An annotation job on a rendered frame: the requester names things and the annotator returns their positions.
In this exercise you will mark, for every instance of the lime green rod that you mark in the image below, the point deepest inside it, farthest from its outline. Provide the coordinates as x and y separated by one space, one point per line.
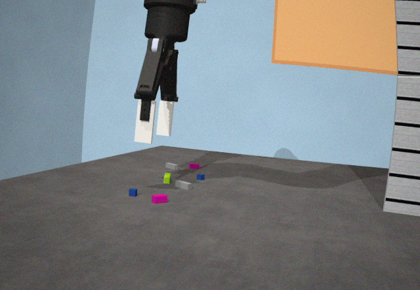
166 178

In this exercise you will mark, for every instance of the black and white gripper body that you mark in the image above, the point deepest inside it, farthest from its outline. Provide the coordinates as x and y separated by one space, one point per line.
168 23

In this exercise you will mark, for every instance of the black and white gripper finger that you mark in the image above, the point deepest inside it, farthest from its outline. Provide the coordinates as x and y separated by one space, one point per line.
150 76
166 104

